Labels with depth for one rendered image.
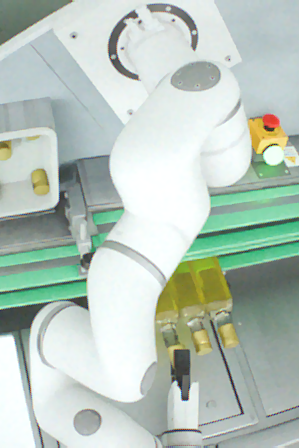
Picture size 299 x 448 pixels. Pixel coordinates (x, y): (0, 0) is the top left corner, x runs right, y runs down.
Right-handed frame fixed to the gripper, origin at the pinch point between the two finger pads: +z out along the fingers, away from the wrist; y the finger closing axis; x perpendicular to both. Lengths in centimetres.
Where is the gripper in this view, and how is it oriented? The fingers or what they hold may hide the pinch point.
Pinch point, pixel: (180, 362)
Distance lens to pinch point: 104.9
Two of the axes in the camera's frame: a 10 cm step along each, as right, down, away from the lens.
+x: -10.0, -0.5, -0.7
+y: 0.8, -5.9, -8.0
